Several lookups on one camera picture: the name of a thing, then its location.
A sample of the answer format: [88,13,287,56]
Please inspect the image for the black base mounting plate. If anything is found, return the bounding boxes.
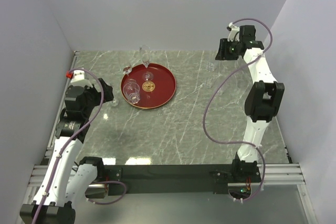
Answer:
[104,165,233,196]

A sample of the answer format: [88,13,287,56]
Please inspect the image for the tall clear champagne flute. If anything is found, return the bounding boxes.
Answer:
[139,45,153,81]

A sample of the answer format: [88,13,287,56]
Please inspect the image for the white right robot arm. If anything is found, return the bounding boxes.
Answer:
[215,23,285,183]

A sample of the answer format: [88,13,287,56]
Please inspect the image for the red round lacquer tray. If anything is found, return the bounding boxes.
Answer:
[120,63,177,109]

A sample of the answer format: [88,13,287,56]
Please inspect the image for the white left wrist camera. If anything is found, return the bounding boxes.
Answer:
[66,70,92,88]

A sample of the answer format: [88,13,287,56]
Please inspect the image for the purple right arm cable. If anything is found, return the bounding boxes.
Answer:
[203,18,274,202]

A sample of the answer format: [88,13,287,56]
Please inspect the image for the clear stemmed wine glass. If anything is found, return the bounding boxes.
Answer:
[122,65,132,75]

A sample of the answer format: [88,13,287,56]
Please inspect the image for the small clear shot glass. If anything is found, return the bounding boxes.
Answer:
[217,88,223,95]
[205,79,213,88]
[111,98,119,107]

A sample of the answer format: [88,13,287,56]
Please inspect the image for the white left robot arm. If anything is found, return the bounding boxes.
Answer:
[19,77,113,223]

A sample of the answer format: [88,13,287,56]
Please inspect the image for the aluminium extrusion rail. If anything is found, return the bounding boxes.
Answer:
[28,164,306,187]

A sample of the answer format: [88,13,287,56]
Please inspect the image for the clear faceted tumbler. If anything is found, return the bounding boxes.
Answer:
[205,62,217,72]
[122,79,140,104]

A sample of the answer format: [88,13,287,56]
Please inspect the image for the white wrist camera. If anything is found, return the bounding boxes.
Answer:
[227,23,240,41]
[66,70,92,88]

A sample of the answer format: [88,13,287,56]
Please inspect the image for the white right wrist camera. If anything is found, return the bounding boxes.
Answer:
[227,23,240,41]

